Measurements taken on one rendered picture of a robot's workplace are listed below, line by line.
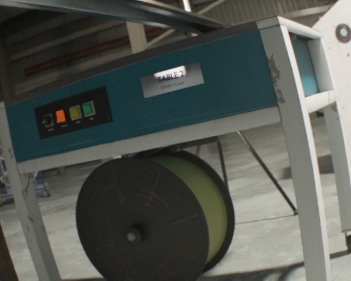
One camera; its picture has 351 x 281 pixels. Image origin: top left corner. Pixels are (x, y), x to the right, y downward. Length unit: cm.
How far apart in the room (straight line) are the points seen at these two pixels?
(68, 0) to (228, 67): 57
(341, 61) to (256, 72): 215
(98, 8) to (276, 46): 50
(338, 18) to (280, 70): 219
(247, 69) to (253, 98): 7
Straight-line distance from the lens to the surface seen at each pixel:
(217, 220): 156
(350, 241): 172
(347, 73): 328
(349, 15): 332
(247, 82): 117
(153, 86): 126
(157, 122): 126
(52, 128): 144
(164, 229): 151
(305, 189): 116
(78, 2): 71
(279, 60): 114
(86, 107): 135
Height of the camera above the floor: 56
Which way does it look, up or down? level
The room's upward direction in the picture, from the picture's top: 13 degrees counter-clockwise
